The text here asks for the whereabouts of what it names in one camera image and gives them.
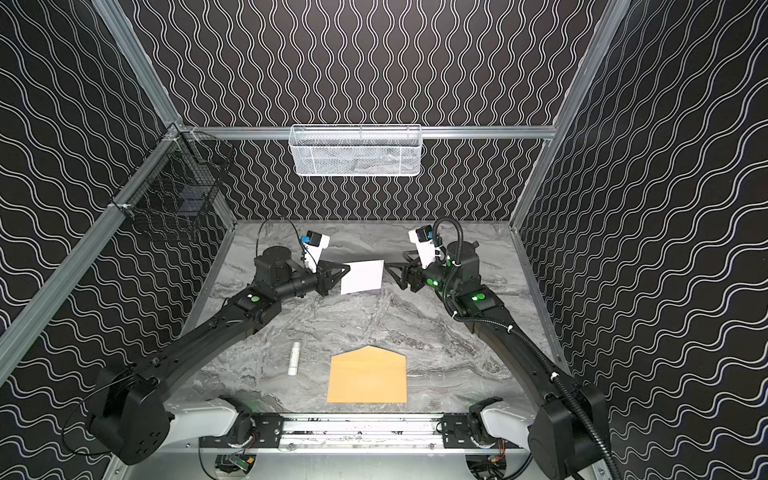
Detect aluminium left side rail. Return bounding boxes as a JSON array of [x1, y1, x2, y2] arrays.
[[1, 125, 180, 381]]

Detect aluminium frame corner post right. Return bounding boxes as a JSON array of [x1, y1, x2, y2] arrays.
[[511, 0, 631, 230]]

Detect aluminium frame corner post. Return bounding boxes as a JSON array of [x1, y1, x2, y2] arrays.
[[92, 0, 183, 127], [511, 0, 631, 230]]

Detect thin black left cable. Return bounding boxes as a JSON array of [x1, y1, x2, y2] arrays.
[[254, 217, 307, 265]]

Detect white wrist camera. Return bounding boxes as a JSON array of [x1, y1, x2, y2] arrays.
[[408, 225, 439, 269], [301, 230, 330, 273]]

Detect aluminium frame corner post left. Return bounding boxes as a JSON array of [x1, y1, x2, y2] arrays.
[[92, 0, 183, 127]]

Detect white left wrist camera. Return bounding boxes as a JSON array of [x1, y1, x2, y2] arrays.
[[301, 230, 330, 273]]

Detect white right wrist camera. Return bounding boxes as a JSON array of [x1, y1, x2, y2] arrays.
[[408, 225, 439, 269]]

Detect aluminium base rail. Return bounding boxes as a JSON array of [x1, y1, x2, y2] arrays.
[[119, 411, 607, 455]]

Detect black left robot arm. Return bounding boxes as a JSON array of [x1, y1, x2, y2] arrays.
[[85, 246, 351, 465]]

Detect white paper letter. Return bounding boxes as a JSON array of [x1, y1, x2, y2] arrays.
[[340, 260, 384, 295]]

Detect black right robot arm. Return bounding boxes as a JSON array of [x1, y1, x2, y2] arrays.
[[384, 241, 620, 479]]

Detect black wire basket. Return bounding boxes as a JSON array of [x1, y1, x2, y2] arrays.
[[120, 131, 234, 244]]

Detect white wire mesh basket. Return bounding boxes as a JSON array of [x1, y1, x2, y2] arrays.
[[288, 136, 424, 177]]

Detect brown paper envelope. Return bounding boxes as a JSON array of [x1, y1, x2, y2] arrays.
[[327, 346, 408, 404]]

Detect white glue stick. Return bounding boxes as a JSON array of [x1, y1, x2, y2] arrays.
[[287, 341, 301, 376]]

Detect aluminium back crossbar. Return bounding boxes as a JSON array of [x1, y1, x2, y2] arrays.
[[183, 124, 556, 141]]

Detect black corrugated cable conduit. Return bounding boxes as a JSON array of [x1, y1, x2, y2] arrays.
[[431, 217, 625, 480]]

